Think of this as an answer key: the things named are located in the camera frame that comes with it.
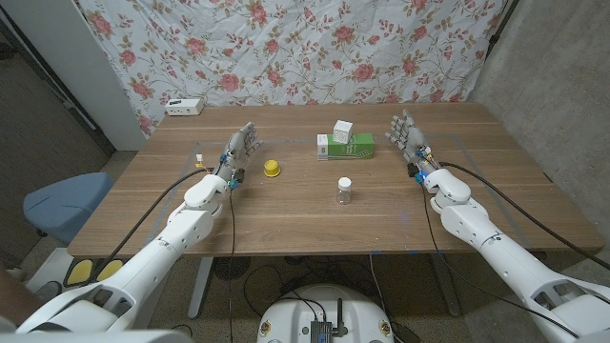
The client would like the black electronics box with antenna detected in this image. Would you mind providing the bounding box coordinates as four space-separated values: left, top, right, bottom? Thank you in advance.
310 298 348 343

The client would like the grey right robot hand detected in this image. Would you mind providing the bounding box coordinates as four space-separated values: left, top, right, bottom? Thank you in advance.
384 109 440 173

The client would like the black backdrop stand pole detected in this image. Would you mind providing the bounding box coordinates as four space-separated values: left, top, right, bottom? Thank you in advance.
485 0 520 47

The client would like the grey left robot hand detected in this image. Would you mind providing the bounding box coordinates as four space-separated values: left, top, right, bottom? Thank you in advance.
213 121 264 181

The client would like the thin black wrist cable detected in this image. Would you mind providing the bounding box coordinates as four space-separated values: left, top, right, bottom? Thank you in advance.
421 183 580 339
227 188 235 343

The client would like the clear white-capped medicine bottle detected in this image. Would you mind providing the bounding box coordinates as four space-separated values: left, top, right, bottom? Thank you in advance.
335 176 353 206

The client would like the white power strip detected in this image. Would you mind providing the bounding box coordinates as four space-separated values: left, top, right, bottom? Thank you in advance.
164 97 205 117

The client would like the blue padded stool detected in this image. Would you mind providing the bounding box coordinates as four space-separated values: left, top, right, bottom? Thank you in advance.
22 171 114 245

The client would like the white board panel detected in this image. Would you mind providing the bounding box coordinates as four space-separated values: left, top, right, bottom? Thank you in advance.
0 0 148 152

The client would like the white robot torso base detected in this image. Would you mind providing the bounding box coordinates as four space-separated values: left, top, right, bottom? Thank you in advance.
256 284 396 343

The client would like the yellow black foot pedal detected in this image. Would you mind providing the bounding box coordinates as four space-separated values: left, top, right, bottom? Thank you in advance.
94 258 124 283
63 258 94 288

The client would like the grey table leg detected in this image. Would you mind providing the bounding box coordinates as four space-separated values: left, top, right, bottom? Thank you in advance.
428 252 462 318

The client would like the white table leg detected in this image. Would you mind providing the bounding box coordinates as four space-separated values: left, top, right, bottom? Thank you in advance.
187 256 214 320

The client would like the floral backdrop cloth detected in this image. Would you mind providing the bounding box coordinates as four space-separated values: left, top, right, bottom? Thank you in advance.
75 0 509 137

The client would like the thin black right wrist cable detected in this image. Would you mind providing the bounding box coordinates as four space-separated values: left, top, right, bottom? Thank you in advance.
421 183 580 339

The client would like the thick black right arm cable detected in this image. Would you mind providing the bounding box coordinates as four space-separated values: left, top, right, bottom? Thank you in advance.
437 160 610 272

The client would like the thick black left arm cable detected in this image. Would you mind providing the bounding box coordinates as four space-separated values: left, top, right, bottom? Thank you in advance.
88 167 215 287

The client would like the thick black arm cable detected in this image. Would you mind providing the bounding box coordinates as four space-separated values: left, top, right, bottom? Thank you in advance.
88 167 215 287
437 160 610 272

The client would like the green flexible straws box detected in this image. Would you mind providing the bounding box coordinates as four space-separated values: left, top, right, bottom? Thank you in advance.
316 131 376 161

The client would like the thin black left wrist cable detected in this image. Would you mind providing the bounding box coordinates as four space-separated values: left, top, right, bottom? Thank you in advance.
227 188 235 343

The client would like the white cube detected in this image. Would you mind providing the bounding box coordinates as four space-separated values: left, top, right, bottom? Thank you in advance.
332 119 355 145

